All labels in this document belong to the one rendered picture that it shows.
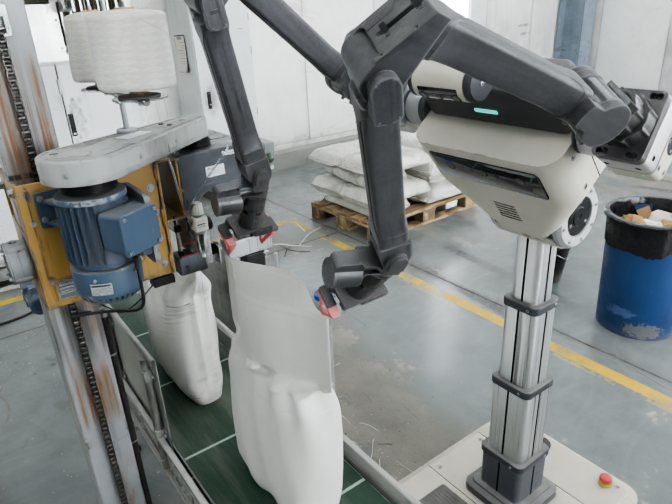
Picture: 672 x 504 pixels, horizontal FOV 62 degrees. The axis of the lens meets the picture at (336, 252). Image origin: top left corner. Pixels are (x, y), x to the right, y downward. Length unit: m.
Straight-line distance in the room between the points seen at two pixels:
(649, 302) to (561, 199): 2.09
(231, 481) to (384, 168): 1.26
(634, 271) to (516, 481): 1.63
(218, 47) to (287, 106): 5.26
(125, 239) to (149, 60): 0.37
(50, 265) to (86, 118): 2.83
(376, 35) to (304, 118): 5.87
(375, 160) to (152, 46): 0.63
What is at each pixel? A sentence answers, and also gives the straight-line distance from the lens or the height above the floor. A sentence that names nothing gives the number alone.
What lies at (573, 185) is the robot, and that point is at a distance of 1.19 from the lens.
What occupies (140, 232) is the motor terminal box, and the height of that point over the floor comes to 1.26.
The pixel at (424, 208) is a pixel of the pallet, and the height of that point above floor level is 0.14.
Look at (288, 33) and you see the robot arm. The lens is 1.23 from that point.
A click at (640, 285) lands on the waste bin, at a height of 0.32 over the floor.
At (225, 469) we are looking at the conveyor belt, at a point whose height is 0.38.
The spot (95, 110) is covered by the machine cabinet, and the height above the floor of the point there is 1.09.
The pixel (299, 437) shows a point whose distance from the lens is 1.45.
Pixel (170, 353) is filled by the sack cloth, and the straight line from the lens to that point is 2.07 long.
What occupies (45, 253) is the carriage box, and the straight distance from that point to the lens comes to 1.49.
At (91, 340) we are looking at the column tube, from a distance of 1.67.
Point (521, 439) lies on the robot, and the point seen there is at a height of 0.53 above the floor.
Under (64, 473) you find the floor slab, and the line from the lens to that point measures 2.66.
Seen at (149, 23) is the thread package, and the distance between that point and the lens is 1.27.
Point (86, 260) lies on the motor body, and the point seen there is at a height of 1.20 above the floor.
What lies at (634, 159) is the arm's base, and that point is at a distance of 1.04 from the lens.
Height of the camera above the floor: 1.68
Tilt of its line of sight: 24 degrees down
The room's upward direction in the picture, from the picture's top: 3 degrees counter-clockwise
